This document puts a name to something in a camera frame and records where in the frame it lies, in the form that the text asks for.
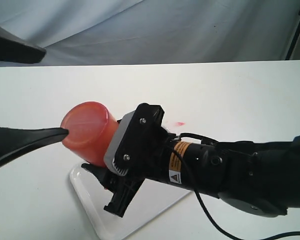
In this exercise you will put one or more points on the red sauce squeeze bottle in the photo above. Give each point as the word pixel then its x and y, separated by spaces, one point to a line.
pixel 91 127

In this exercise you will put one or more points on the grey backdrop cloth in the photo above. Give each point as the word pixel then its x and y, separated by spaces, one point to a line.
pixel 131 32

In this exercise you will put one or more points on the red sauce smear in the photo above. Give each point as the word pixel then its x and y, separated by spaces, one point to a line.
pixel 174 123

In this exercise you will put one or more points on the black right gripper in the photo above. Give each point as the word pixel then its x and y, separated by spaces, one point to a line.
pixel 125 188

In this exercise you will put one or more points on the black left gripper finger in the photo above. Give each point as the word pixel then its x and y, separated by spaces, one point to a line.
pixel 15 143
pixel 16 50

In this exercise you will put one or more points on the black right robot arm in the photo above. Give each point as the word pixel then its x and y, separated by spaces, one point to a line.
pixel 258 178

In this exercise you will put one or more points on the white rectangular tray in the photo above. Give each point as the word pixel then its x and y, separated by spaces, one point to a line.
pixel 152 199

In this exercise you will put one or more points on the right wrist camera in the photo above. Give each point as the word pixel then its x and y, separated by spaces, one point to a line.
pixel 138 136

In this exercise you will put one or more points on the black tripod stand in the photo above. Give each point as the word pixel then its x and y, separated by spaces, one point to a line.
pixel 294 41

